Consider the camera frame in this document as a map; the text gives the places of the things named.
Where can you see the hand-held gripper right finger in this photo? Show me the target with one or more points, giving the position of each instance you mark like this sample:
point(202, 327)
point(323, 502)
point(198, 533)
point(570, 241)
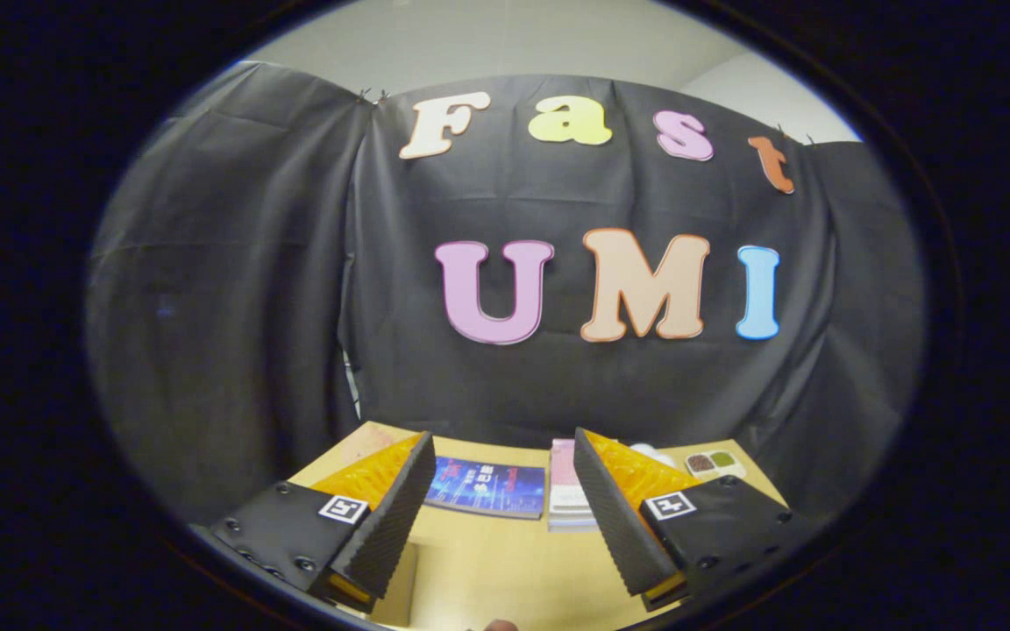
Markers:
point(615, 517)

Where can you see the blue book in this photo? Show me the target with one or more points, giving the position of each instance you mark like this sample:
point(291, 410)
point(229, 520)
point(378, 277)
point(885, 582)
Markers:
point(487, 486)

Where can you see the black backdrop cloth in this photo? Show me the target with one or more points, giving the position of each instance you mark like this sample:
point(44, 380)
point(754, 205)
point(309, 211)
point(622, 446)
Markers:
point(277, 289)

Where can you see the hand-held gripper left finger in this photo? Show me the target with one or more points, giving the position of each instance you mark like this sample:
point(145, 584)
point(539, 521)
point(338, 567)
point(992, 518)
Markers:
point(391, 526)

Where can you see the white round object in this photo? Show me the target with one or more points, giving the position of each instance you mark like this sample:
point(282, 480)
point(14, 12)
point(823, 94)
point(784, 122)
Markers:
point(656, 454)

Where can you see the stack of pink books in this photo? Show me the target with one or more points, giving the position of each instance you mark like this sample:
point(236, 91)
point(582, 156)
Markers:
point(565, 491)

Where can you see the divided tray with food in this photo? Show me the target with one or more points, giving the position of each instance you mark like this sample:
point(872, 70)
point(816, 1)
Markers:
point(714, 463)

